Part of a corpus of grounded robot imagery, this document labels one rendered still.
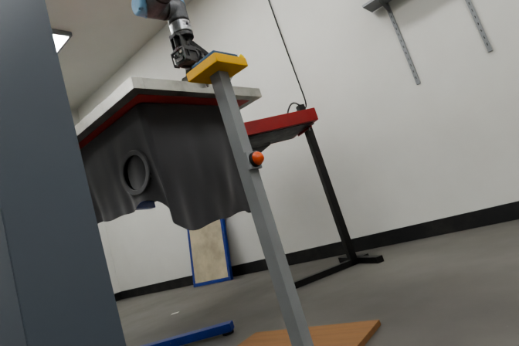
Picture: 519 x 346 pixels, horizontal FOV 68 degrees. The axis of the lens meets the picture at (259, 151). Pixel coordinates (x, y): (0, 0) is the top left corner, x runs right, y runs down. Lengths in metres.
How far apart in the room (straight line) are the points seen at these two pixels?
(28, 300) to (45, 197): 0.18
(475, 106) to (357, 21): 1.10
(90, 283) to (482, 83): 2.65
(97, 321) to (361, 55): 2.82
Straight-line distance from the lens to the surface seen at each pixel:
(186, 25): 1.43
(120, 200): 1.44
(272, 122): 2.53
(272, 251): 1.05
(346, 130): 3.27
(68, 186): 0.85
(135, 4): 1.41
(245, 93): 1.49
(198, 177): 1.31
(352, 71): 3.28
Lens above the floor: 0.49
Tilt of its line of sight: 10 degrees up
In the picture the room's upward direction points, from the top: 18 degrees counter-clockwise
